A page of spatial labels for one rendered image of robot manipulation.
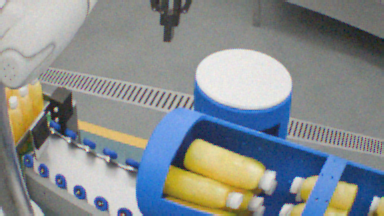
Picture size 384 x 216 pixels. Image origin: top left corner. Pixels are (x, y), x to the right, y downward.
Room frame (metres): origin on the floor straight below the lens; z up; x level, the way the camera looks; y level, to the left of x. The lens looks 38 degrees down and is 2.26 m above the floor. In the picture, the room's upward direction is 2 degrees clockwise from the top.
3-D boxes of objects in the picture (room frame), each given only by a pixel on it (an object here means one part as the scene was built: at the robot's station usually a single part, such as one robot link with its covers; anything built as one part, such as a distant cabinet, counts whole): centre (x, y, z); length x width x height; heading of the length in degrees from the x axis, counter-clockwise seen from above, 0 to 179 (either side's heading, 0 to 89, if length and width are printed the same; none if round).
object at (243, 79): (1.74, -0.15, 1.03); 0.28 x 0.28 x 0.01
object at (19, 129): (1.52, 0.57, 0.99); 0.07 x 0.07 x 0.19
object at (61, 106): (1.68, 0.41, 0.95); 0.10 x 0.07 x 0.10; 155
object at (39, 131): (1.48, 0.45, 0.99); 0.10 x 0.02 x 0.12; 155
